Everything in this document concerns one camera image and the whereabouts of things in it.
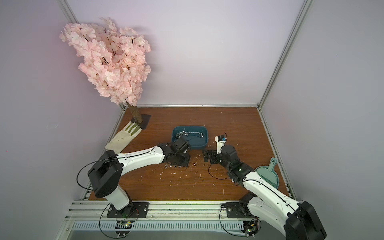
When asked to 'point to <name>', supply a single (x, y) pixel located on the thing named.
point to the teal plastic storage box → (197, 136)
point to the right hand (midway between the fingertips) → (209, 148)
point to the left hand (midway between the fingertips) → (191, 163)
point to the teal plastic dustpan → (269, 173)
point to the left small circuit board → (123, 224)
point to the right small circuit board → (250, 227)
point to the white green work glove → (123, 139)
